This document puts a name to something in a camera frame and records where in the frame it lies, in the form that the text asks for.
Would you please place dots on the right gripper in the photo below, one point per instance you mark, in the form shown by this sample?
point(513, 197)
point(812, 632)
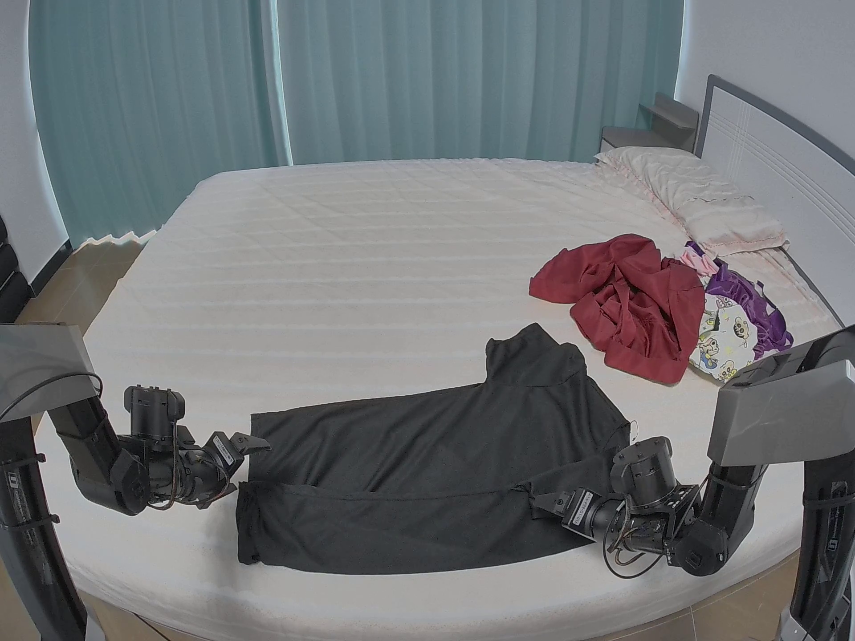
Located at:
point(581, 511)

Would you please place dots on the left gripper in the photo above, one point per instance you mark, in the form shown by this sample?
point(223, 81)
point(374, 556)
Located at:
point(224, 458)

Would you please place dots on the black T-shirt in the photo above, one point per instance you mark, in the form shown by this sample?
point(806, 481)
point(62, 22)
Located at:
point(434, 458)

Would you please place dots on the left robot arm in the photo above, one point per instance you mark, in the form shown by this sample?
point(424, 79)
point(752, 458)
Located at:
point(93, 451)

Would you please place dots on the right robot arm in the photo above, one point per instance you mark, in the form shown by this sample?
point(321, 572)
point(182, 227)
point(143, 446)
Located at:
point(768, 418)

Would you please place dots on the bed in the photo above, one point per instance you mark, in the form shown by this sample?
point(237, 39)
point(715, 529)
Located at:
point(367, 258)

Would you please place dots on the dark red garment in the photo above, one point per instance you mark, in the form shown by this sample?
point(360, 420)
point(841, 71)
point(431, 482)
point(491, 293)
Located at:
point(634, 311)

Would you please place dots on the white printed garment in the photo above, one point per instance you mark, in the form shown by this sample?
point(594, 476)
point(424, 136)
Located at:
point(725, 351)

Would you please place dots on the pink garment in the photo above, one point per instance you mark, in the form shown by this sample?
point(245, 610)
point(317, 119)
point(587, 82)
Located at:
point(701, 263)

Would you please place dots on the purple satin garment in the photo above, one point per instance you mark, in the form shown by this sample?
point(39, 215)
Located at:
point(741, 291)

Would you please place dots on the pale pink pillow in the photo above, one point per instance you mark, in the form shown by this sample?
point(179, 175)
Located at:
point(694, 197)

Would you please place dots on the blue-green curtain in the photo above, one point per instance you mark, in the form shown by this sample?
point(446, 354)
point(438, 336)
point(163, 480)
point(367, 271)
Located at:
point(467, 57)
point(153, 91)

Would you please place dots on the grey bedside table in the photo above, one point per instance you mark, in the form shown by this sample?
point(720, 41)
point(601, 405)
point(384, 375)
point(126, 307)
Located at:
point(638, 137)

